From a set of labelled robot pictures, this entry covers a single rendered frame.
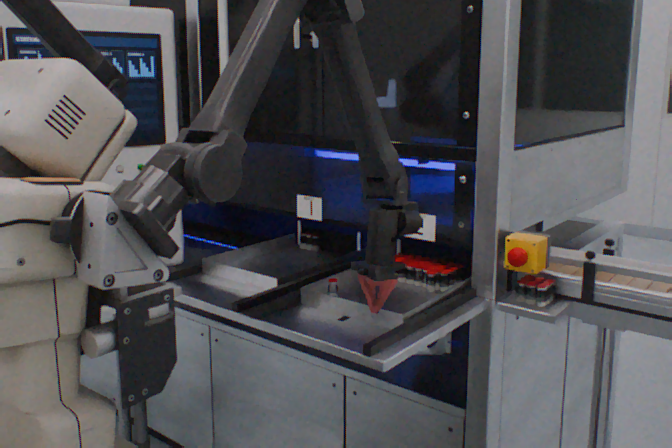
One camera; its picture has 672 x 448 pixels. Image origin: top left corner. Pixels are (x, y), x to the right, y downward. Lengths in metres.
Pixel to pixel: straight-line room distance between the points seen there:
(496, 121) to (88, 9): 1.08
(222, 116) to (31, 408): 0.48
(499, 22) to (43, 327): 1.00
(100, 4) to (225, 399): 1.24
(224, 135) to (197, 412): 1.57
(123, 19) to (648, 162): 4.91
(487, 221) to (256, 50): 0.69
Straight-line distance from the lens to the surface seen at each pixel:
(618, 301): 1.48
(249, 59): 0.94
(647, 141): 6.03
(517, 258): 1.37
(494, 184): 1.40
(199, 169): 0.84
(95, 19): 1.86
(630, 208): 6.14
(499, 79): 1.38
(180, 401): 2.39
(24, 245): 0.87
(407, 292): 1.48
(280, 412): 2.01
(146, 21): 1.91
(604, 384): 1.60
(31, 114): 0.91
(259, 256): 1.76
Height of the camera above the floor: 1.36
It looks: 11 degrees down
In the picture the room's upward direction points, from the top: straight up
